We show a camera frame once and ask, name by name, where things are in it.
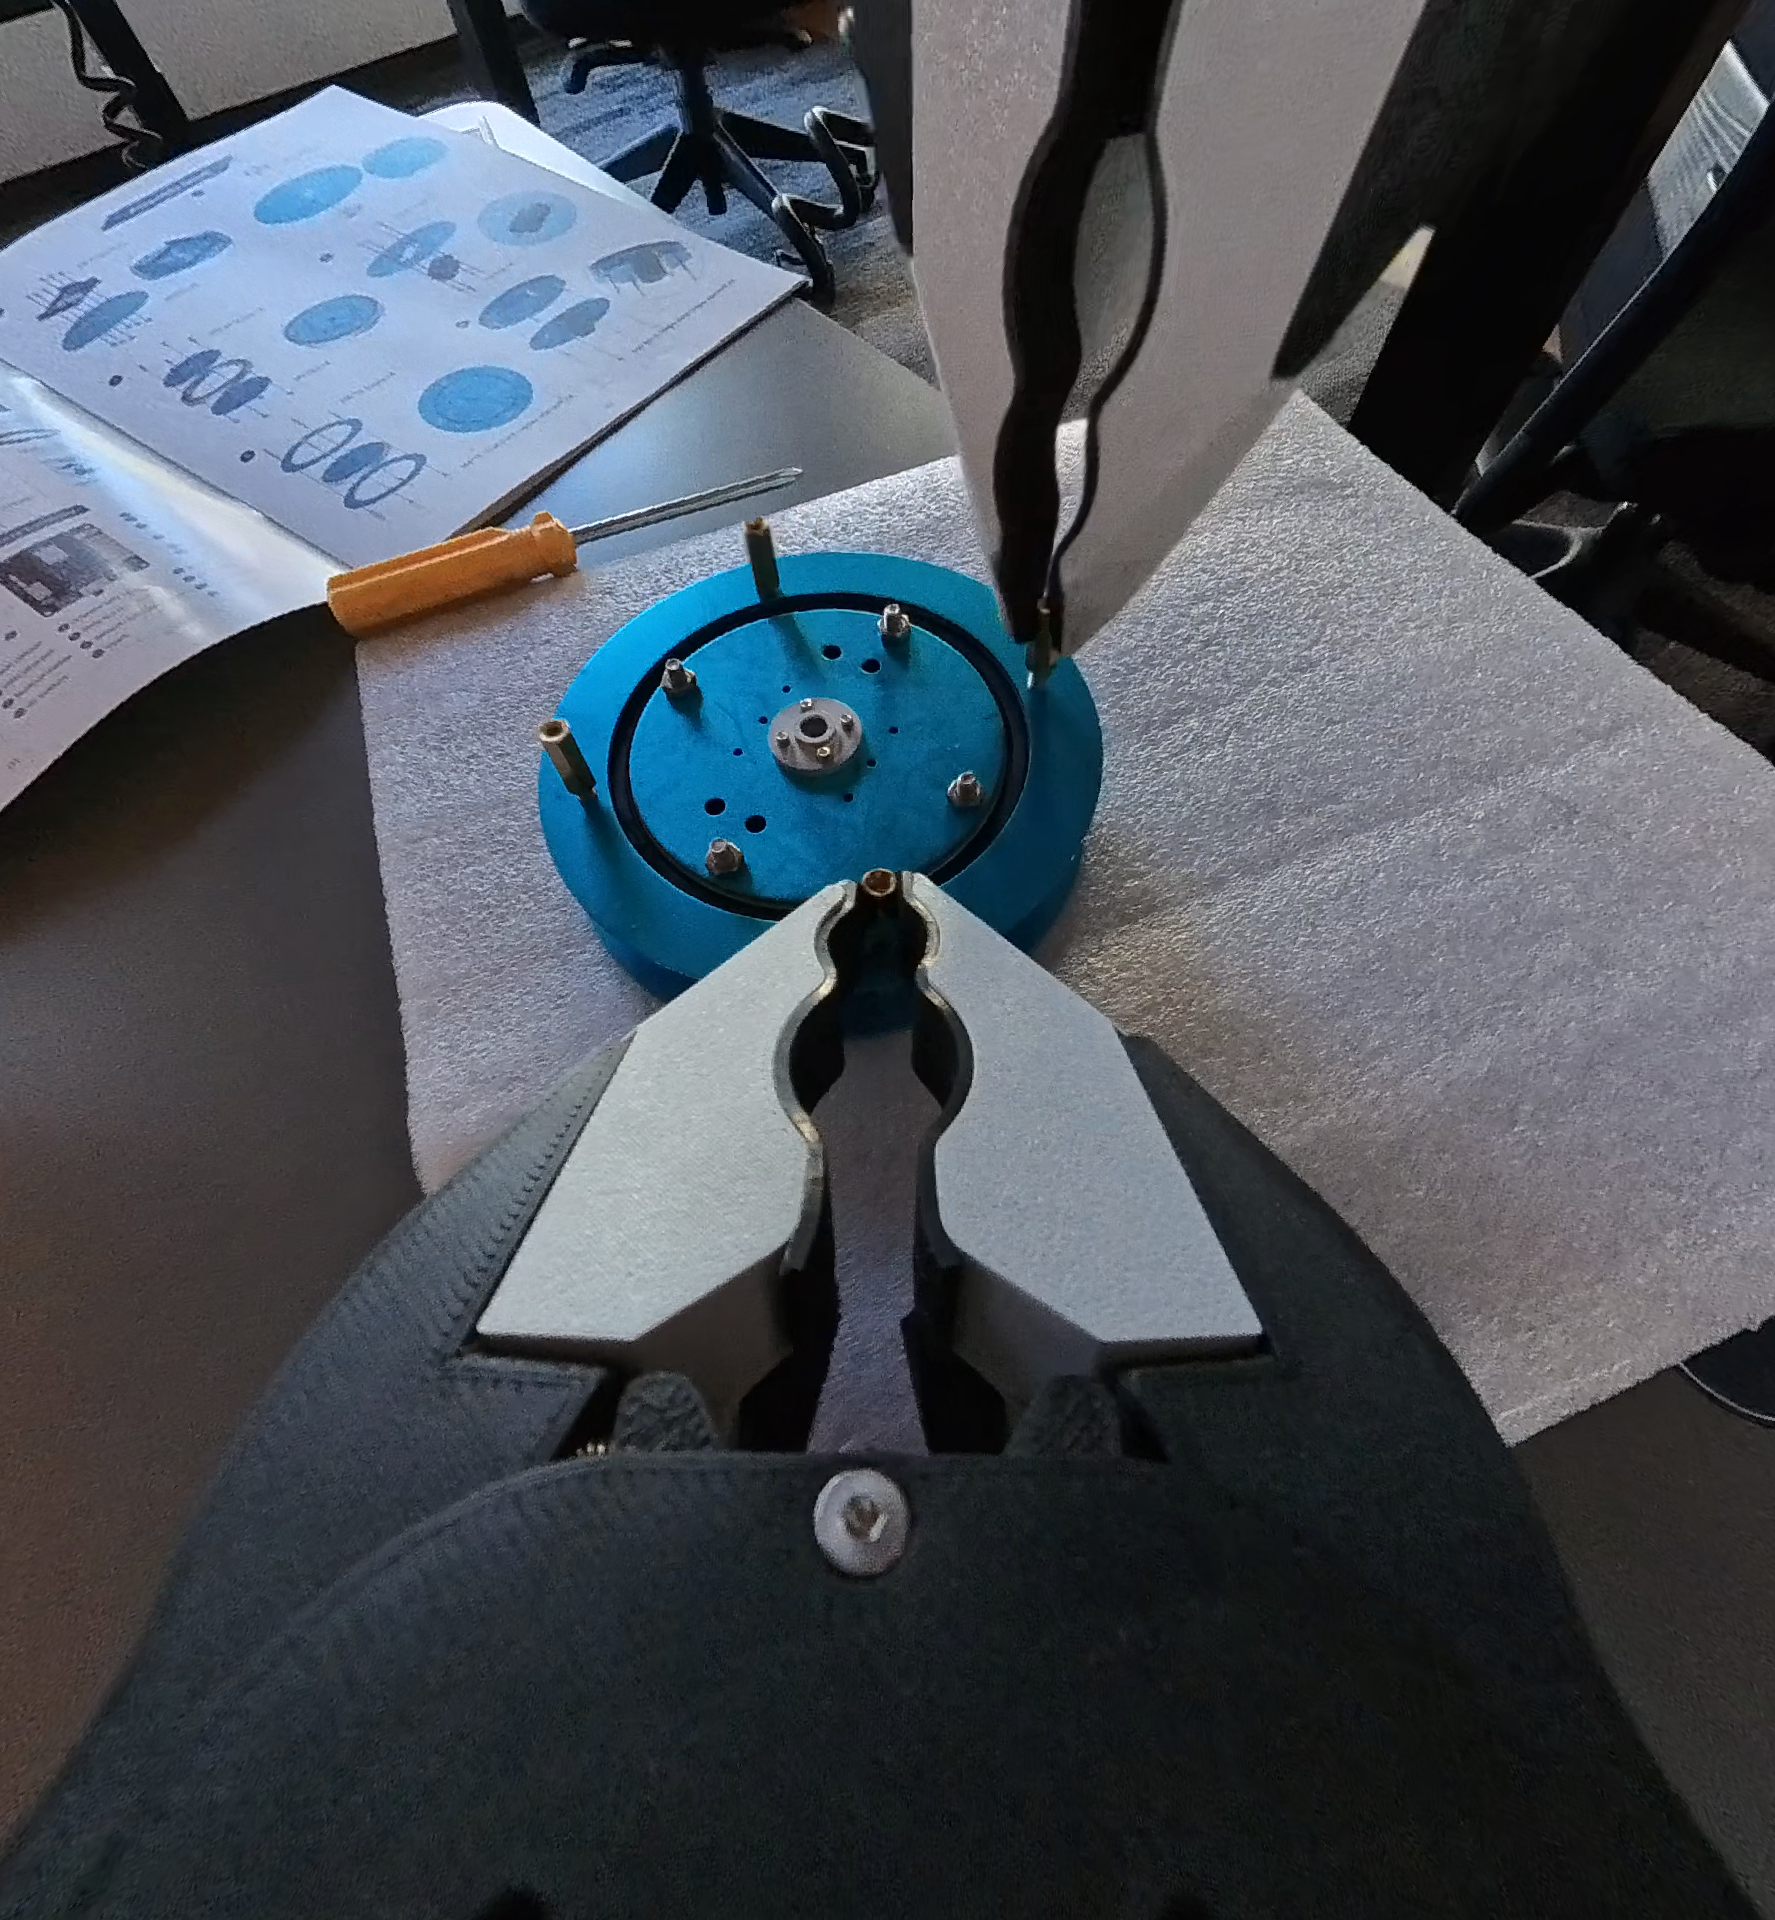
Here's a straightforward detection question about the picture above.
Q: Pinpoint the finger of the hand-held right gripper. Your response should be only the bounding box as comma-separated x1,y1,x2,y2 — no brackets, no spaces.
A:
1050,0,1433,665
905,0,1086,654

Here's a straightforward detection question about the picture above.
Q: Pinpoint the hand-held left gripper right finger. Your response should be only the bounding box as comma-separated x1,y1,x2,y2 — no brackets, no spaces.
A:
901,869,1267,1417

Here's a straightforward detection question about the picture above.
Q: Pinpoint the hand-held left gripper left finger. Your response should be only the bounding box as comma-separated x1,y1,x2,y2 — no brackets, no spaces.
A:
473,878,861,1413

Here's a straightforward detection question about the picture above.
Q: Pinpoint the blue round turntable base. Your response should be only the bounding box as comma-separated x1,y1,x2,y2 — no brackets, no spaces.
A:
532,551,1106,1039

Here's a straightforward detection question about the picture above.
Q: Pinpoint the black desk leg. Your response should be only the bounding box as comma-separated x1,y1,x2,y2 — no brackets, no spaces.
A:
443,0,545,121
55,0,198,130
1348,0,1754,505

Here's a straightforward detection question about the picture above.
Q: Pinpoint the dark desk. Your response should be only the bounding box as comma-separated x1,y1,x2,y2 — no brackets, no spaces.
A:
0,252,1775,1920

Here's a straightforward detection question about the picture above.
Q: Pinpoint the black round desk grommet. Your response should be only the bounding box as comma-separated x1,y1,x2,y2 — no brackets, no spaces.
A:
1673,1286,1775,1426

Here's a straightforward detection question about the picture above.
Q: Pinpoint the open instruction manual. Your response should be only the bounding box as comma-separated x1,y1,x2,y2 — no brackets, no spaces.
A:
0,79,810,888

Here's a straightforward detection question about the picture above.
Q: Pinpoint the white foam sheet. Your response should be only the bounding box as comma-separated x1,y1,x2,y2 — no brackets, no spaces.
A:
355,388,1775,1449

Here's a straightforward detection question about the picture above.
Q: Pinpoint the yellow-handled screwdriver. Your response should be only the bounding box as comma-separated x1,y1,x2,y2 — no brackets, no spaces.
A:
323,467,807,640

